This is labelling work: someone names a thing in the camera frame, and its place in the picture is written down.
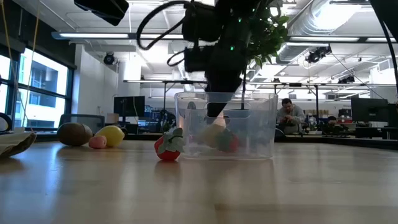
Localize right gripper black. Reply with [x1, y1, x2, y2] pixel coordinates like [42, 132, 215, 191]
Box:
[182, 0, 261, 118]

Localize yellow plastic lemon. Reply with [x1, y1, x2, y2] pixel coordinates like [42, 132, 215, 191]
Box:
[198, 123, 225, 149]
[95, 124, 126, 148]

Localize red plastic strawberry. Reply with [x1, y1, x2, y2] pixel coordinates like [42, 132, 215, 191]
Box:
[216, 128, 241, 154]
[154, 126, 187, 162]

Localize small pink peach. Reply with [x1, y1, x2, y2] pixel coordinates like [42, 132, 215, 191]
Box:
[88, 134, 108, 150]

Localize clear plastic tupperware container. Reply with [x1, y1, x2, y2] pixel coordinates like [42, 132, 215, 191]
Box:
[174, 91, 279, 161]

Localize long ceiling light bar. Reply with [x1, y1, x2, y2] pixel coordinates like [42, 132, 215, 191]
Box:
[287, 35, 398, 44]
[51, 30, 185, 40]

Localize black round ceiling speaker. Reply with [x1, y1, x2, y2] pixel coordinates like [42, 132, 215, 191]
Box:
[103, 52, 117, 66]

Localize person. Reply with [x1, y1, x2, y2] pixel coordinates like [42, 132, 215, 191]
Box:
[275, 98, 307, 135]

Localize green plant in black pot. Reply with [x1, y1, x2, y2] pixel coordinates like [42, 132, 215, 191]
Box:
[241, 0, 292, 111]

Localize large office window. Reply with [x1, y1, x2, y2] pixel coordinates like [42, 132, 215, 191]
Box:
[0, 43, 77, 133]

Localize black computer monitor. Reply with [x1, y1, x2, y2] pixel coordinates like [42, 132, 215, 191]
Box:
[113, 95, 146, 118]
[386, 103, 398, 128]
[350, 97, 389, 123]

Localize brown plastic kiwi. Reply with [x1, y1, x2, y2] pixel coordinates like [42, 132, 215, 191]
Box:
[56, 122, 94, 147]

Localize tan folded cloth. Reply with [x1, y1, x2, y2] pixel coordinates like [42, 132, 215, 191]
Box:
[0, 131, 37, 158]

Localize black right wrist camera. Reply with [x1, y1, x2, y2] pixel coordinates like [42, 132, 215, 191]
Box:
[183, 45, 217, 74]

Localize black right gripper cable loop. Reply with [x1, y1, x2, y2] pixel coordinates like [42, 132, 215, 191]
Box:
[136, 0, 189, 51]

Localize short black right gripper cable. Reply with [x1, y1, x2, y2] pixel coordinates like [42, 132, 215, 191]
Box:
[166, 49, 187, 68]

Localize black overhead gantry frame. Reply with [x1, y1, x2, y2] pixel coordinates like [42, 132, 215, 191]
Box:
[123, 79, 321, 110]

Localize yellow cable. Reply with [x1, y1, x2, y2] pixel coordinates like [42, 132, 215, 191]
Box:
[0, 0, 41, 129]

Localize black ceiling camera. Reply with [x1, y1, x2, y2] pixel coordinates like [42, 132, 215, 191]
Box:
[305, 45, 333, 65]

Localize silver ceiling duct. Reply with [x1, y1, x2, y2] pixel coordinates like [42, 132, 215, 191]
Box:
[276, 0, 373, 65]

